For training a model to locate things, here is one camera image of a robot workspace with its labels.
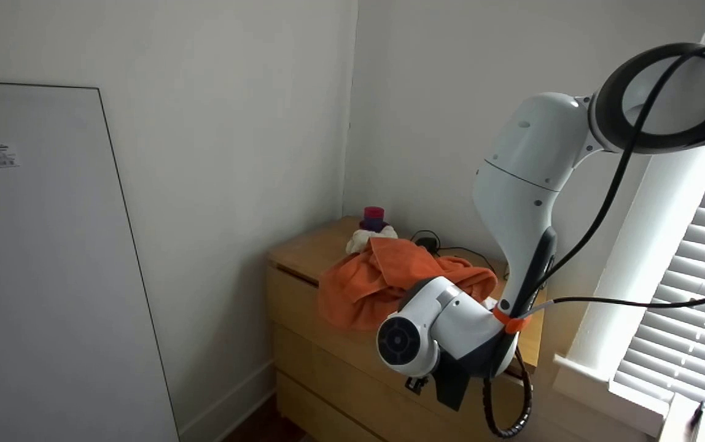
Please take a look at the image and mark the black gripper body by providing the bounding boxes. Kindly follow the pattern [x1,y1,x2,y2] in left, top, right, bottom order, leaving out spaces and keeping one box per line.
[402,350,476,415]

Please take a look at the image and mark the wooden dresser drawer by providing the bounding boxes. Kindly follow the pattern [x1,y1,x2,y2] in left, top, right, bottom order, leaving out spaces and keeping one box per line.
[271,319,495,442]
[273,366,349,442]

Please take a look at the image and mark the orange tape band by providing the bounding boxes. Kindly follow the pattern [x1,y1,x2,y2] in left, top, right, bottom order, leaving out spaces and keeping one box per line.
[488,303,531,337]

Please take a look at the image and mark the light wooden dresser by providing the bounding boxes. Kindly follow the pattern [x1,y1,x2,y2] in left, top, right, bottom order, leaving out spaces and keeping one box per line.
[263,213,553,442]

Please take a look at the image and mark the orange cloth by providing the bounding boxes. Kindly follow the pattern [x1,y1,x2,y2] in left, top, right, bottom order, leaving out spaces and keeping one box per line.
[315,235,504,334]

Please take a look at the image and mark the white crumpled cloth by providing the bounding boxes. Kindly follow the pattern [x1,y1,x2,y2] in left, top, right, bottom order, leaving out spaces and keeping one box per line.
[341,224,402,257]

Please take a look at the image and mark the small dark red object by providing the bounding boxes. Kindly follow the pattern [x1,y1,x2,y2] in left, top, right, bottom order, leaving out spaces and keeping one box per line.
[355,203,387,235]

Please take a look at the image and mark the white window blinds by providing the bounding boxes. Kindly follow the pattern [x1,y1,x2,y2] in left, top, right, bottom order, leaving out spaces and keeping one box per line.
[607,157,705,430]

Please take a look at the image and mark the large white board panel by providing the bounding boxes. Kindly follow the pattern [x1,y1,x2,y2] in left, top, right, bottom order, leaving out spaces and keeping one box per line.
[0,75,182,442]

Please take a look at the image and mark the thin black charger cable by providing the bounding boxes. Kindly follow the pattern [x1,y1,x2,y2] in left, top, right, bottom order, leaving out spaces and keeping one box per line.
[411,227,504,275]

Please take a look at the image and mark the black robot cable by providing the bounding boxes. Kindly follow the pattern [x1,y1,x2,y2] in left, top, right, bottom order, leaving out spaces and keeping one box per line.
[479,41,705,442]

